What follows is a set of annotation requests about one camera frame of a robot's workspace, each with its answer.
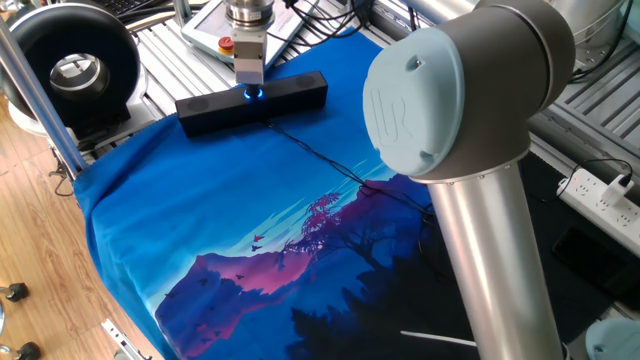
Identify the white charger plug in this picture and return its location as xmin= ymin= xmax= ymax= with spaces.
xmin=599 ymin=173 xmax=636 ymax=206

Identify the blue landscape print tablecloth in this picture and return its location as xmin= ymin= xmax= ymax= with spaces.
xmin=72 ymin=29 xmax=616 ymax=360

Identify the white power strip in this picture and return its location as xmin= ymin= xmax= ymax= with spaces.
xmin=556 ymin=168 xmax=640 ymax=259

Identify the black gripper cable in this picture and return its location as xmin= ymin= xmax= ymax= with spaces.
xmin=274 ymin=0 xmax=376 ymax=49

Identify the white cable tie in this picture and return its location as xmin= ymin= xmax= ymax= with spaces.
xmin=398 ymin=329 xmax=479 ymax=348

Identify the aluminium frame bar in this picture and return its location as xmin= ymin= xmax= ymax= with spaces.
xmin=0 ymin=19 xmax=89 ymax=177

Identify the flat black phone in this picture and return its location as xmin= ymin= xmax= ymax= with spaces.
xmin=552 ymin=226 xmax=640 ymax=301

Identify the chrome chair base with castors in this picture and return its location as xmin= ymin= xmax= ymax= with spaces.
xmin=0 ymin=282 xmax=44 ymax=360

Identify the white teach pendant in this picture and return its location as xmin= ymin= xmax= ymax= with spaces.
xmin=180 ymin=0 xmax=321 ymax=71

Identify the grey Schunk gripper body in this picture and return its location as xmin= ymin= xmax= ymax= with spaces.
xmin=231 ymin=29 xmax=267 ymax=87

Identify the black soundbar speaker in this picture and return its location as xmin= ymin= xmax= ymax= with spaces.
xmin=174 ymin=69 xmax=330 ymax=139

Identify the black round ring device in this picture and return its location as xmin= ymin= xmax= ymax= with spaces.
xmin=0 ymin=2 xmax=142 ymax=144

